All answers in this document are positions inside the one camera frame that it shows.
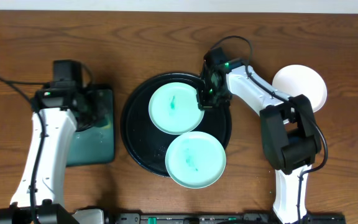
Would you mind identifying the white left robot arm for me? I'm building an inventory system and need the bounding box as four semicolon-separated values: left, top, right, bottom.
0;82;114;223

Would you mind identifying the mint green plate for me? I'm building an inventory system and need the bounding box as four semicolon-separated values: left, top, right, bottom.
148;82;204;135
165;131;226;189

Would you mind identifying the round black tray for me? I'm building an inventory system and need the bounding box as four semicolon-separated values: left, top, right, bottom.
121;72;232;177

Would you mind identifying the dark green rectangular tray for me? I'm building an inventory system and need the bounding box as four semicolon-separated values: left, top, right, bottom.
67;84;115;167

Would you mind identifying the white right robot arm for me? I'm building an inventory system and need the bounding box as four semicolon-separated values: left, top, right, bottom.
197;59;327;223

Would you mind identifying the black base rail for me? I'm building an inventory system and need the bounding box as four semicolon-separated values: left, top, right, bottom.
113;212;346;224

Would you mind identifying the white plate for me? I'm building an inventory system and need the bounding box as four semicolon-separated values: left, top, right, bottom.
272;65;328;112

